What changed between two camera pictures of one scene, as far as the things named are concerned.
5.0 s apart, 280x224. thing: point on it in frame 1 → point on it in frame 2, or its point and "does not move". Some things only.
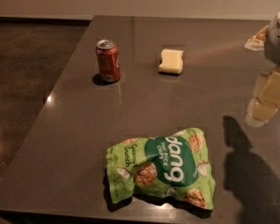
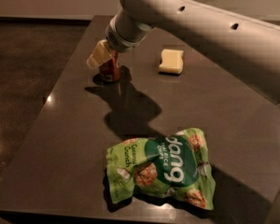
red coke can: x=107 y=53 does not move
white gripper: x=278 y=42 → x=121 y=41
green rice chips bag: x=174 y=165 does not move
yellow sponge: x=172 y=61 does not move
